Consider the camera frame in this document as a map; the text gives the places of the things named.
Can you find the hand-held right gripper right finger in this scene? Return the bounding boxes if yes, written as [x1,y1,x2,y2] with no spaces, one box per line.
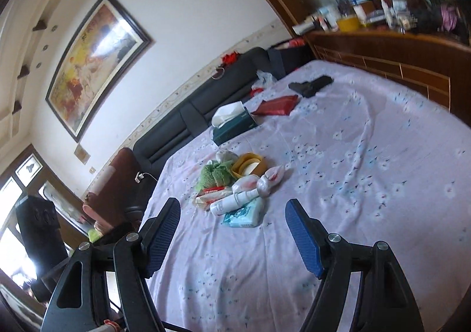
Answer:
[285,199,425,332]

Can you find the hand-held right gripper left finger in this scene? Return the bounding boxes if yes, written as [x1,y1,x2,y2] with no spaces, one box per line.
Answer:
[40,197,183,332]

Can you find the red and white wrapper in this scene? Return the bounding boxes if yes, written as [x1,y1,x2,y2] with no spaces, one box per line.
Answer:
[194,186,234,209]

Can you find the blue tissue packet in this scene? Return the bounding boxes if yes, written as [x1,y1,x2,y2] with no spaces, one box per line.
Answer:
[222,199,266,228]

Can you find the green knitted cloth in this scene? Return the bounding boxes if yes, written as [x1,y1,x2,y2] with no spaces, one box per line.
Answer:
[197,161,236,193]

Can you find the yellow box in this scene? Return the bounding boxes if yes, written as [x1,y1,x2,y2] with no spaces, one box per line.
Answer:
[231,152,266,180]

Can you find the brown armchair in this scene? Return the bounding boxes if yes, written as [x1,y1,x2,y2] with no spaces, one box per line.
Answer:
[83,148,148,237]

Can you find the floral lilac tablecloth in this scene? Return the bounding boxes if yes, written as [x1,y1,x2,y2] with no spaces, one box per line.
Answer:
[142,60,471,332]

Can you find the clear crumpled plastic bag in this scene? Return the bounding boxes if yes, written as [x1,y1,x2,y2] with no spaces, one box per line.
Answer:
[216,150,240,165]

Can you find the green tissue box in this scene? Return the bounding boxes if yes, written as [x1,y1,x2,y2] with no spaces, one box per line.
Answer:
[211,101,259,146]

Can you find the black leather sofa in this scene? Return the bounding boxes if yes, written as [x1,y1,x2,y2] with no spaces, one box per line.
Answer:
[125,47,271,222]

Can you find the red pouch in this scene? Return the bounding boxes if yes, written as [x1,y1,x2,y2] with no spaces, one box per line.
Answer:
[251,95,299,116]

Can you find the thin white plastic bag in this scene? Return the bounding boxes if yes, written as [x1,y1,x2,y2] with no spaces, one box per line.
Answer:
[256,70,277,87]

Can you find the yellow jar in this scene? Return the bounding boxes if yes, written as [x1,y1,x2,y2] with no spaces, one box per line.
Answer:
[336,15,359,32]

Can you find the pink cloth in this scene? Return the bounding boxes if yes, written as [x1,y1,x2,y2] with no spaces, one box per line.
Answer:
[440,2,460,32]

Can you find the wall plaque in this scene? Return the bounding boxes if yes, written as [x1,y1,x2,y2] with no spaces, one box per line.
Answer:
[74,146,91,165]

